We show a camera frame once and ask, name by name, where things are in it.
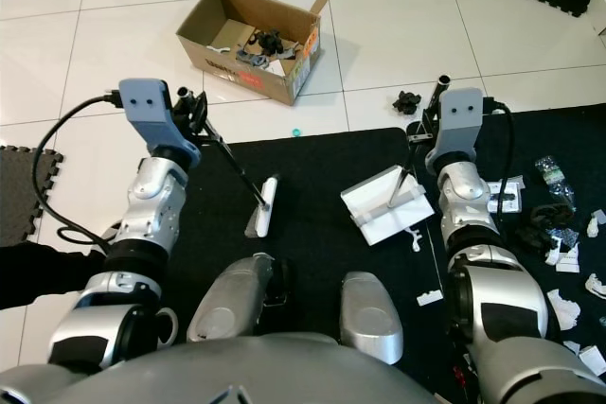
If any white dustpan with metal handle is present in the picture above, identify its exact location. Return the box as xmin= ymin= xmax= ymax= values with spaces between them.
xmin=341 ymin=73 xmax=453 ymax=244

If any white broom with metal handle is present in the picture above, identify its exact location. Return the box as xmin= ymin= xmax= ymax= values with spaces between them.
xmin=206 ymin=132 xmax=280 ymax=239

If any black tangled bundle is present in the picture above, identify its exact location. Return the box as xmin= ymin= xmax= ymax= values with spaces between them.
xmin=393 ymin=90 xmax=425 ymax=114
xmin=249 ymin=30 xmax=287 ymax=57
xmin=521 ymin=201 xmax=574 ymax=235

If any brown cardboard box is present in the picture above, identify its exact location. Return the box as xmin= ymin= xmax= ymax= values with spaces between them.
xmin=176 ymin=0 xmax=330 ymax=107

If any grey plastic part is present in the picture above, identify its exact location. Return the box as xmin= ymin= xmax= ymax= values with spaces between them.
xmin=240 ymin=47 xmax=274 ymax=67

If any white packet with black print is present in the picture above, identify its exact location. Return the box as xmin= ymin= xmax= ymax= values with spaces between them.
xmin=490 ymin=177 xmax=528 ymax=216

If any crushed clear plastic bottle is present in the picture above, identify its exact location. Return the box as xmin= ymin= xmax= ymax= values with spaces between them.
xmin=533 ymin=156 xmax=574 ymax=199

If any white paper scrap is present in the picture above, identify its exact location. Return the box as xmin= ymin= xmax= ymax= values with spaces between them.
xmin=578 ymin=343 xmax=606 ymax=377
xmin=544 ymin=238 xmax=583 ymax=272

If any small crumpled white tissue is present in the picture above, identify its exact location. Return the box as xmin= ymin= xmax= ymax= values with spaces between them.
xmin=582 ymin=215 xmax=606 ymax=237
xmin=585 ymin=273 xmax=606 ymax=299

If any silver left robot leg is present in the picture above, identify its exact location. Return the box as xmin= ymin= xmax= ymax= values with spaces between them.
xmin=187 ymin=255 xmax=285 ymax=343

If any silver robot leg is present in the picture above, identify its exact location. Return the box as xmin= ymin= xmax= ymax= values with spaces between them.
xmin=339 ymin=272 xmax=403 ymax=365
xmin=187 ymin=255 xmax=285 ymax=343

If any silver right robot leg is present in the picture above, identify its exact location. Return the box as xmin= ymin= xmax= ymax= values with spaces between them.
xmin=339 ymin=272 xmax=403 ymax=365

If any grey slipper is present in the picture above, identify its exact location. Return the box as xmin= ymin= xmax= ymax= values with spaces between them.
xmin=150 ymin=307 xmax=181 ymax=348

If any person's leg in black trousers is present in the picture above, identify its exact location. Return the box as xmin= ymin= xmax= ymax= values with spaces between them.
xmin=0 ymin=243 xmax=119 ymax=303

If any large crumpled white tissue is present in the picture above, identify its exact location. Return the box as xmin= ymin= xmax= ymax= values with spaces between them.
xmin=544 ymin=290 xmax=579 ymax=331

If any grey robot torso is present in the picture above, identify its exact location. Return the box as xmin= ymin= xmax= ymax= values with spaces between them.
xmin=38 ymin=333 xmax=465 ymax=404

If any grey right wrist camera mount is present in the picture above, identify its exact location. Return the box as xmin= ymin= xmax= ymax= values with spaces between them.
xmin=431 ymin=87 xmax=486 ymax=173

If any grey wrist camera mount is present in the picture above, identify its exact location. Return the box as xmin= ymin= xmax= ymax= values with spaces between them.
xmin=118 ymin=79 xmax=202 ymax=168
xmin=431 ymin=87 xmax=486 ymax=173

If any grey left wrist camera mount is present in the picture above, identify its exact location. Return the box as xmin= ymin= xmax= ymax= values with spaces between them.
xmin=118 ymin=79 xmax=202 ymax=168

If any grey plastic bracket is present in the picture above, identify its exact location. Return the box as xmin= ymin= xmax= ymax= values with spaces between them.
xmin=405 ymin=229 xmax=429 ymax=254

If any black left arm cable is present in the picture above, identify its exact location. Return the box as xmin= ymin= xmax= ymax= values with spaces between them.
xmin=33 ymin=92 xmax=124 ymax=254

